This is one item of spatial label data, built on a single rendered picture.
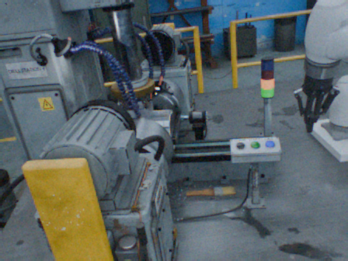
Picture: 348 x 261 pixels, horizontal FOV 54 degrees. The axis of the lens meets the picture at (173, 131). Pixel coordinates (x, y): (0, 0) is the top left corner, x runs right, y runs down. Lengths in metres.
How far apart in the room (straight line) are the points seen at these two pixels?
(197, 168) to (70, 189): 0.86
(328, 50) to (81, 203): 0.67
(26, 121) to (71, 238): 0.75
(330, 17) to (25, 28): 0.95
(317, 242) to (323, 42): 0.65
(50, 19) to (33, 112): 0.36
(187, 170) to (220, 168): 0.14
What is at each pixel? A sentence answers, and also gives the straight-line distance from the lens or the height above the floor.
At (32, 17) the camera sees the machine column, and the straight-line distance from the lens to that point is 1.31.
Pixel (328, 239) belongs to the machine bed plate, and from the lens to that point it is 1.28.
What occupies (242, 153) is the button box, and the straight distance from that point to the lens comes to 1.21.
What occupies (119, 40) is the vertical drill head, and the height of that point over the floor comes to 1.43.
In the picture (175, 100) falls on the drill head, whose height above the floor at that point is 1.09.
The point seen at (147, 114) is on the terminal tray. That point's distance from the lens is 1.42.
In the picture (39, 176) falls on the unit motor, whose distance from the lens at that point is 0.73.
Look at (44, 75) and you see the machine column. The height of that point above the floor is 1.36.
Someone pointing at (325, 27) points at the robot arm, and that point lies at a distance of 0.91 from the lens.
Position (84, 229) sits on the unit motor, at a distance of 0.77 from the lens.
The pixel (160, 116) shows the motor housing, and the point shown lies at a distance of 1.44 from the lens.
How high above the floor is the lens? 1.66
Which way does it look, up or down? 26 degrees down
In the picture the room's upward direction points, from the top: 8 degrees counter-clockwise
